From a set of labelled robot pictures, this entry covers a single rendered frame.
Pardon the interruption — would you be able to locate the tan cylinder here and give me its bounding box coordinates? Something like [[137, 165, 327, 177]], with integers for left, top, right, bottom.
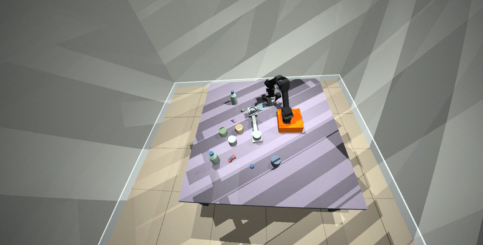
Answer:
[[235, 124, 244, 134]]

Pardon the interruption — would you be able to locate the green cylinder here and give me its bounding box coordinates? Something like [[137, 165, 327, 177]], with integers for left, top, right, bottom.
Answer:
[[219, 127, 228, 137]]

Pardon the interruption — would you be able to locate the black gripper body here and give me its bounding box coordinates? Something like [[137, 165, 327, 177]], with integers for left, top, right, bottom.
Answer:
[[262, 92, 281, 100]]

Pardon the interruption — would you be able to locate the light blue round dish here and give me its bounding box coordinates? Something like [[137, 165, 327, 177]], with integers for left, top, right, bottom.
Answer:
[[257, 103, 266, 110]]

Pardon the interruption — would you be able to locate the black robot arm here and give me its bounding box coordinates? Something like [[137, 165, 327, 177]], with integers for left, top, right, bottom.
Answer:
[[264, 75, 293, 124]]

